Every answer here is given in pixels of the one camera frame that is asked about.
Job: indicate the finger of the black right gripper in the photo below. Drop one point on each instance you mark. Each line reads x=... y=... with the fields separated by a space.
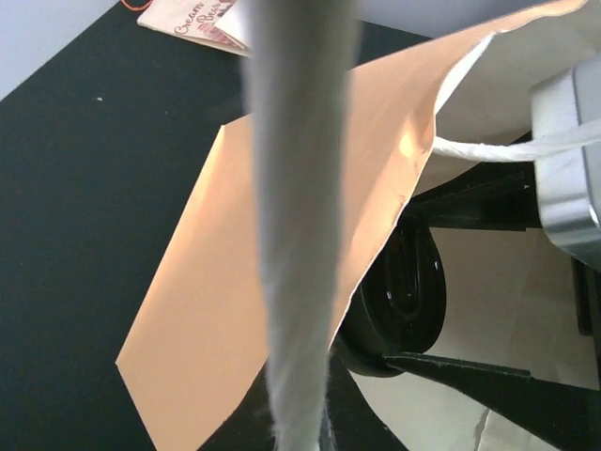
x=473 y=201
x=564 y=416

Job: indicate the black lid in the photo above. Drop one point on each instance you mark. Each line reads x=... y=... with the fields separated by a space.
x=400 y=304

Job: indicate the brown paper takeout bag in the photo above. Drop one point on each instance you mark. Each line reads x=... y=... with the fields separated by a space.
x=296 y=199

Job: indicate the printed paper bag orange handles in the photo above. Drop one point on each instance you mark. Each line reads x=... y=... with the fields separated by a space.
x=215 y=24

